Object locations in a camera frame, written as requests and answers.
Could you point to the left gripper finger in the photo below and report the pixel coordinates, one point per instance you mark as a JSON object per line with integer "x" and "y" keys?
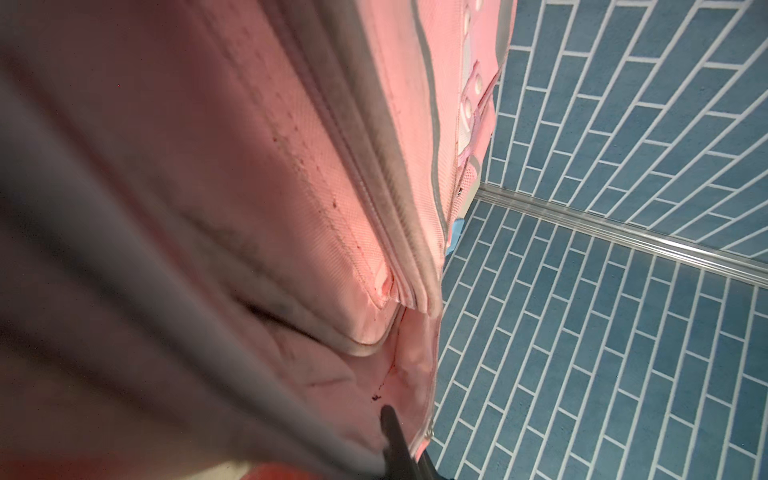
{"x": 399, "y": 463}

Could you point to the pink student backpack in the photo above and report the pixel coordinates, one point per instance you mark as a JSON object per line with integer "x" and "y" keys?
{"x": 224, "y": 226}

